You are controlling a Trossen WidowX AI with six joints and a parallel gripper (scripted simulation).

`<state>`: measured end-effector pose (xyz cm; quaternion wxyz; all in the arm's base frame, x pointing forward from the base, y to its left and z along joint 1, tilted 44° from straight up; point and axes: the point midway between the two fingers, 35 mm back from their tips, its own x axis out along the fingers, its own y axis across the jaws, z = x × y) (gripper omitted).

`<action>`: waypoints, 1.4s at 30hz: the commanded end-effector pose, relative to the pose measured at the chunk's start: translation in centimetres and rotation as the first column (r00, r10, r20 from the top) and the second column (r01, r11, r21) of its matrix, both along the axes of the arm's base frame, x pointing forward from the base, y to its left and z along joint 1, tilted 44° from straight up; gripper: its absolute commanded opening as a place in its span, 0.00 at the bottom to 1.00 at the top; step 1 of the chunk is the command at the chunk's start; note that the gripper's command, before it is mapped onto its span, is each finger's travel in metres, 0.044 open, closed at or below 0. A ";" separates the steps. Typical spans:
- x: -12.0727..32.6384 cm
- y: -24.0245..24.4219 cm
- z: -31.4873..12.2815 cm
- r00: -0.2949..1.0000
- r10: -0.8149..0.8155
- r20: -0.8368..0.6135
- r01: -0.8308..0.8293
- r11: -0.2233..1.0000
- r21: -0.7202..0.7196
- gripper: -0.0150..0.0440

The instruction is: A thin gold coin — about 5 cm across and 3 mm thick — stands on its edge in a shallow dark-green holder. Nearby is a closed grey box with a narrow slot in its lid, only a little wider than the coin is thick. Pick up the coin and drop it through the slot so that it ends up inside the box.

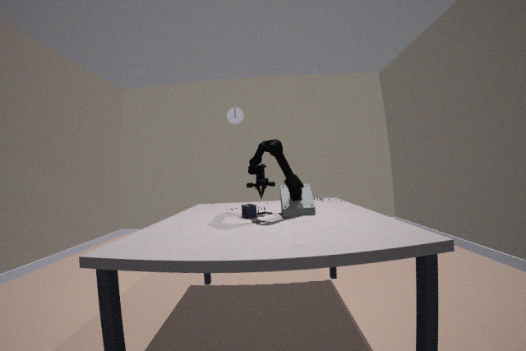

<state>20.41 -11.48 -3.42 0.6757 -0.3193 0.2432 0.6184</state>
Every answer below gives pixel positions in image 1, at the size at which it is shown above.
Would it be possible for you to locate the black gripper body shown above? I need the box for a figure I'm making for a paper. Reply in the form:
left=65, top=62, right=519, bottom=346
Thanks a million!
left=247, top=174, right=275, bottom=188

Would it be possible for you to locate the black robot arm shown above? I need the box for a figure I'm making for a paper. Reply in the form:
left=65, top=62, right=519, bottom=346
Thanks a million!
left=248, top=139, right=304, bottom=201

